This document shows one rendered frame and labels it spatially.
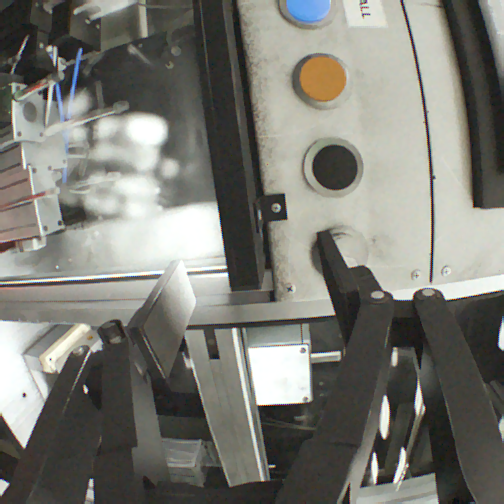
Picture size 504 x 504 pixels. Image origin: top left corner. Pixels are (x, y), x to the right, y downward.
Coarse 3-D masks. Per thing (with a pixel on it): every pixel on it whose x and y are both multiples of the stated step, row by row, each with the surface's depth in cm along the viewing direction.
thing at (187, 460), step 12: (0, 432) 66; (12, 444) 39; (168, 444) 62; (180, 444) 62; (192, 444) 62; (204, 444) 67; (168, 456) 58; (180, 456) 58; (192, 456) 58; (204, 456) 62; (168, 468) 57; (180, 468) 56; (192, 468) 55; (204, 468) 60; (180, 480) 58; (192, 480) 57; (204, 480) 59
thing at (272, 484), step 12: (276, 480) 6; (156, 492) 6; (168, 492) 6; (180, 492) 6; (192, 492) 6; (204, 492) 6; (216, 492) 6; (228, 492) 6; (240, 492) 6; (252, 492) 6; (264, 492) 6; (276, 492) 6
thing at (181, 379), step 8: (184, 336) 53; (184, 344) 51; (184, 352) 49; (176, 360) 49; (184, 360) 49; (176, 368) 50; (184, 368) 49; (192, 368) 51; (176, 376) 50; (184, 376) 50; (192, 376) 51; (168, 384) 51; (176, 384) 51; (184, 384) 50; (192, 384) 50; (192, 392) 51
